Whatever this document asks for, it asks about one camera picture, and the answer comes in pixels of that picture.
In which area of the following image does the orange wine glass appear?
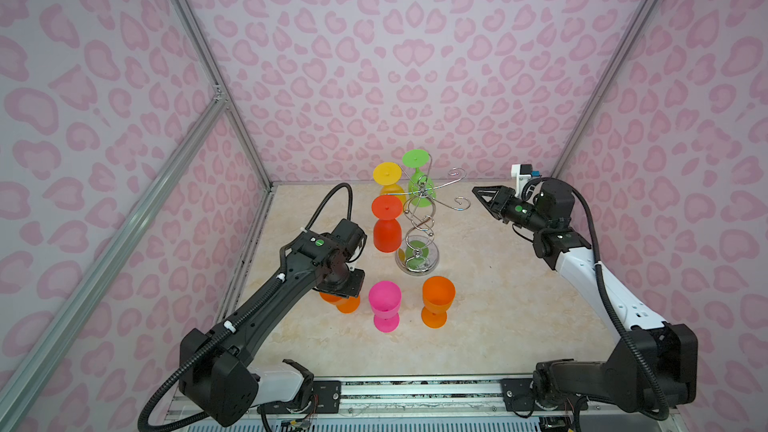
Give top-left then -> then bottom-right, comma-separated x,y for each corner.
320,293 -> 360,314
421,276 -> 456,329

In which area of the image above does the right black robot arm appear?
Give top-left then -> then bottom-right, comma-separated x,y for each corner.
472,177 -> 698,421

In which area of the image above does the yellow wine glass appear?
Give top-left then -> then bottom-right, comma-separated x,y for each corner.
373,162 -> 406,204

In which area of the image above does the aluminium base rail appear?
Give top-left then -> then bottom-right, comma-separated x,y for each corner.
161,373 -> 691,432

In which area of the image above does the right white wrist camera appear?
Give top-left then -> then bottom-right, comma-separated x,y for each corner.
510,164 -> 534,195

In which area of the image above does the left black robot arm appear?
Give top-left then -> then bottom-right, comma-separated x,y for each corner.
179,219 -> 367,427

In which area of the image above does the chrome wire glass rack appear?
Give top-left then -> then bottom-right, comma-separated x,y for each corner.
396,167 -> 471,277

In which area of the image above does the red wine glass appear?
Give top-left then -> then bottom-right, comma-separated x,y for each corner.
371,195 -> 403,253

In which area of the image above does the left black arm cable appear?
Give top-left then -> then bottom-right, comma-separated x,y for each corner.
136,182 -> 355,432

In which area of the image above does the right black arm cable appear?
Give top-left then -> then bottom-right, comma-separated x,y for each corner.
521,176 -> 670,421

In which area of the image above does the green wine glass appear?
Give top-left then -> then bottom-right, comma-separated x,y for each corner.
402,149 -> 436,210

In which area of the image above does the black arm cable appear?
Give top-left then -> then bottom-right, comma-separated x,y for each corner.
136,182 -> 355,432
521,176 -> 670,421

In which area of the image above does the pink wine glass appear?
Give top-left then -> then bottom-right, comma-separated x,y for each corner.
368,281 -> 402,333

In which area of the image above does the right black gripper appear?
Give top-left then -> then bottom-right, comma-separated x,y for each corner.
473,187 -> 551,234

